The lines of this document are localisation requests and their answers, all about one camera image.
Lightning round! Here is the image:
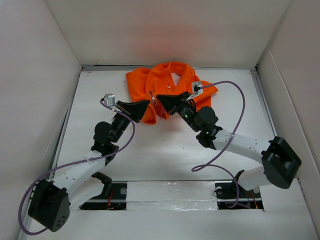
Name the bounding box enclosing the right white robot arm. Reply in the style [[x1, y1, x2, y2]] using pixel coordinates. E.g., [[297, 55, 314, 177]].
[[157, 91, 302, 197]]

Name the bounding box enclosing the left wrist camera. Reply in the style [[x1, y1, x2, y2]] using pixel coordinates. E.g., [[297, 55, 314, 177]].
[[103, 93, 116, 108]]

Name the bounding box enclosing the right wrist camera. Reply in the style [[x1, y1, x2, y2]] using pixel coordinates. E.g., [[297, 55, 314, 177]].
[[191, 81, 204, 98]]

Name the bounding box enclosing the orange zip jacket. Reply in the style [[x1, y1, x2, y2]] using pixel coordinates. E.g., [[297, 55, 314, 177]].
[[125, 61, 219, 125]]

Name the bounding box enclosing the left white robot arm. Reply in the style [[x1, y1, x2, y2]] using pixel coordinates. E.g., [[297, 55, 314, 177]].
[[27, 100, 150, 232]]

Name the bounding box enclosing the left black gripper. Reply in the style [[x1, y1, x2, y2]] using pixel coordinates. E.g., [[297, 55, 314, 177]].
[[111, 99, 149, 143]]

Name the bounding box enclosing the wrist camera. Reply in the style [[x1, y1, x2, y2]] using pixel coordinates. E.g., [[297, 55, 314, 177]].
[[191, 81, 204, 98], [103, 93, 116, 108]]

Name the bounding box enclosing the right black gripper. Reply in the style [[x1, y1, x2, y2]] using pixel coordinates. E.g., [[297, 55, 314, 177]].
[[156, 91, 201, 133]]

